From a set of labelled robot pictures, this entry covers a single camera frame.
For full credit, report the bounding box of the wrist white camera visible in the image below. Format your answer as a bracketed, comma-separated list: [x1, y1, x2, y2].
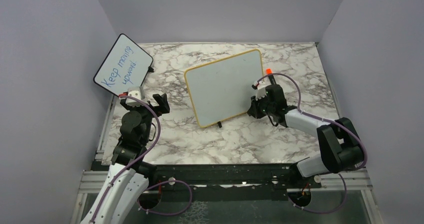
[252, 81, 267, 101]
[125, 86, 145, 107]

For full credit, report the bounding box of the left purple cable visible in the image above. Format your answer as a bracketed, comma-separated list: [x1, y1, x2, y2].
[89, 94, 193, 223]

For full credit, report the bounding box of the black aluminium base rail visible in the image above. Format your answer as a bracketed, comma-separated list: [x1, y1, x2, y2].
[78, 162, 370, 203]

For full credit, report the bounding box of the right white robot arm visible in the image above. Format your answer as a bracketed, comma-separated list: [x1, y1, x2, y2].
[248, 83, 366, 187]

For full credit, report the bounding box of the orange-capped black highlighter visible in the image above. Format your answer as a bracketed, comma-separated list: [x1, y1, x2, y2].
[265, 68, 276, 85]

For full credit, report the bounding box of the yellow-framed whiteboard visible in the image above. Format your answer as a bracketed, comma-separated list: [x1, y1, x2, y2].
[183, 49, 264, 128]

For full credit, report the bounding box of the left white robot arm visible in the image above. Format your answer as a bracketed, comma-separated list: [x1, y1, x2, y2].
[81, 91, 170, 223]

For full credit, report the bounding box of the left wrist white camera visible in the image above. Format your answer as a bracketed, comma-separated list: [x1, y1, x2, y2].
[125, 86, 145, 107]

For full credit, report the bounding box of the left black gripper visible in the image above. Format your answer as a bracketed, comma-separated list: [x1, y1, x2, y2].
[122, 93, 170, 143]

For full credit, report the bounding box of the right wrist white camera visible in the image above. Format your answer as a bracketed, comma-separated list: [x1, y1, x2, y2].
[252, 81, 267, 101]

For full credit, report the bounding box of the black-framed whiteboard with writing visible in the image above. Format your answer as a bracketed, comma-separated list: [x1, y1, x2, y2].
[93, 33, 154, 96]

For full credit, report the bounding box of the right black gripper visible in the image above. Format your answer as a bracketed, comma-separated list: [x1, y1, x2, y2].
[248, 93, 275, 119]

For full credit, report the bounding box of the purple cable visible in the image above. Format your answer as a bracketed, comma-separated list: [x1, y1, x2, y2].
[89, 94, 193, 223]
[257, 72, 369, 215]

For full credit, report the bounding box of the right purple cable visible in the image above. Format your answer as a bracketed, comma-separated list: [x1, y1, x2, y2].
[257, 72, 369, 215]

